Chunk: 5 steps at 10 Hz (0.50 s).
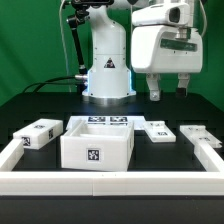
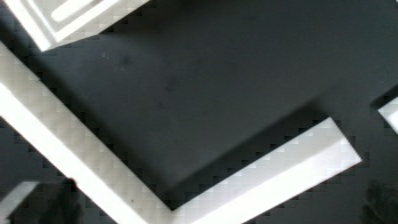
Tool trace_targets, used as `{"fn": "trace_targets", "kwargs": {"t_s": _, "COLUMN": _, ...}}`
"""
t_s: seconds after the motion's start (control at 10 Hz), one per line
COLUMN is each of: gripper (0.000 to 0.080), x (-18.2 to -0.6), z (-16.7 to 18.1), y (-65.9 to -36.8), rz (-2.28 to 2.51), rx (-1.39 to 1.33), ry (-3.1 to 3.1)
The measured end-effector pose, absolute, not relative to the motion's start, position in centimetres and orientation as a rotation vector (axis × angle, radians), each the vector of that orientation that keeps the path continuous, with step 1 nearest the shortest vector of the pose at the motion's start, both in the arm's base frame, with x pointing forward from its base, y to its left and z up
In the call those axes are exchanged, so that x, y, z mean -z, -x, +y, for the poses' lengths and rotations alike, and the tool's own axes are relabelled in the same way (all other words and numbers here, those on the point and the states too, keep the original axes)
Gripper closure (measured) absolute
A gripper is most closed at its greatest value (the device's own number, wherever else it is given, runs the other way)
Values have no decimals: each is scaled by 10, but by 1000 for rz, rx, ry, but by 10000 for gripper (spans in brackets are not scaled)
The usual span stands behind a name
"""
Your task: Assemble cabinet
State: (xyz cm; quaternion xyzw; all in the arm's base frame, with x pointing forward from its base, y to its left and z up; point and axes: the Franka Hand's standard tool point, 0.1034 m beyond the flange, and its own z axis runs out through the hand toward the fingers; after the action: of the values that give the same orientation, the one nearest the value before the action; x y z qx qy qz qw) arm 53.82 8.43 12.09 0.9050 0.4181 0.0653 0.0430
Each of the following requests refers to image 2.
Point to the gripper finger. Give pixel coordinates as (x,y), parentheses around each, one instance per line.
(15,197)

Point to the white cabinet body box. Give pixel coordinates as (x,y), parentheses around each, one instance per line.
(61,21)

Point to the white cabinet top block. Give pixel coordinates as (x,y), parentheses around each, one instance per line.
(390,113)

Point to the white U-shaped fence frame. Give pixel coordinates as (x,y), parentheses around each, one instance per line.
(313,157)

